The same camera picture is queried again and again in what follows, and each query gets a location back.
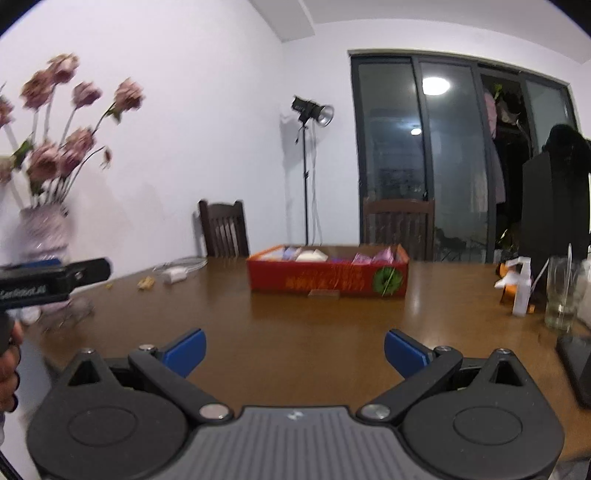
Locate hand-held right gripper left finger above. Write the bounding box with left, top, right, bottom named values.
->
left=68, top=329, right=234, bottom=424

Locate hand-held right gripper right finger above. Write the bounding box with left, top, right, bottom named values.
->
left=358, top=329, right=525, bottom=424

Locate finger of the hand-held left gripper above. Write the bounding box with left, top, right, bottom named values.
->
left=0, top=259, right=64, bottom=269
left=64, top=257, right=113, bottom=291

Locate pink shiny packet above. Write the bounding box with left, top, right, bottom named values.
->
left=351, top=246, right=397, bottom=267

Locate red cardboard box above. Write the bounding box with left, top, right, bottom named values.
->
left=246, top=243, right=411, bottom=299

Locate person's left hand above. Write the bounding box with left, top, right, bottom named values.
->
left=0, top=318, right=24, bottom=413

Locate dried pink roses bouquet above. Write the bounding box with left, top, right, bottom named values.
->
left=0, top=52, right=147, bottom=209

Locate dark wooden slatted chair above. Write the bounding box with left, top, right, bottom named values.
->
left=198, top=199, right=250, bottom=258
left=363, top=197, right=436, bottom=262

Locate clear glass cup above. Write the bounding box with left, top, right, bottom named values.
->
left=544, top=256, right=587, bottom=331

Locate black phone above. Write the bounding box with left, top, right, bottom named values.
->
left=556, top=333, right=591, bottom=409

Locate sliding glass door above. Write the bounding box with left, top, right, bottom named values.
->
left=349, top=48, right=581, bottom=264

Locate black monitor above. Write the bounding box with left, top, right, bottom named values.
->
left=521, top=152, right=591, bottom=278

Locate hanging pink garment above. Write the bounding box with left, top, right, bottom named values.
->
left=482, top=89, right=507, bottom=204

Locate black studio light on stand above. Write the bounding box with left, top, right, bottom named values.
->
left=290, top=94, right=335, bottom=246

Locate black furry garment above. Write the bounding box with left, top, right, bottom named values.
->
left=542, top=123, right=591, bottom=160

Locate white charger with cable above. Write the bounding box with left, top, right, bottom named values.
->
left=152, top=258, right=209, bottom=286

